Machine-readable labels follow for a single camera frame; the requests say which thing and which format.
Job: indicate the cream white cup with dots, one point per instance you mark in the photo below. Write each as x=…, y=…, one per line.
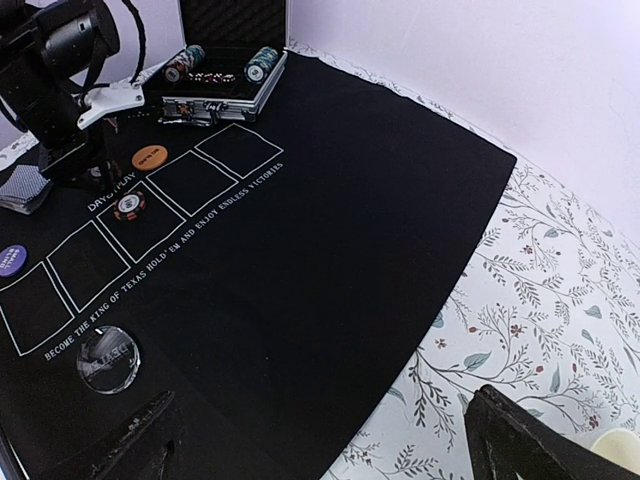
x=619, y=446

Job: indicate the purple small blind button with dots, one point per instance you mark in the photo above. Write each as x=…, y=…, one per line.
x=12, y=260

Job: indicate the green chip stack in case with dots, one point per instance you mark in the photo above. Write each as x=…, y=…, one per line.
x=258, y=68

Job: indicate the black poker mat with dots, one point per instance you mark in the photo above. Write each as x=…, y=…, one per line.
x=278, y=280

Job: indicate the aluminium poker chip case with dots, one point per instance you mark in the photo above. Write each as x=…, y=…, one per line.
x=231, y=32

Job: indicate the blue playing card deck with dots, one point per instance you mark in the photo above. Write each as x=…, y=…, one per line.
x=25, y=190

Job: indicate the red dice row in case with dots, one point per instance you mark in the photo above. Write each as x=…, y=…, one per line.
x=211, y=78

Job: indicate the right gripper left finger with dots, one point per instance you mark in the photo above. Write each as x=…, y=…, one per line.
x=141, y=447

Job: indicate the floral white tablecloth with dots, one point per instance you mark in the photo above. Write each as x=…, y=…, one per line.
x=546, y=311

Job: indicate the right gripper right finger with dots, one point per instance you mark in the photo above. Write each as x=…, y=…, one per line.
x=507, y=442

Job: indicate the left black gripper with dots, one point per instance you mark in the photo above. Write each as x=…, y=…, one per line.
x=51, y=57

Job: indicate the left chip stack in case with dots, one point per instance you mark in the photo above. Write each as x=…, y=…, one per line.
x=180, y=65

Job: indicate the orange big blind button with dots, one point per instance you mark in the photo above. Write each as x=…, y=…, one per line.
x=150, y=157

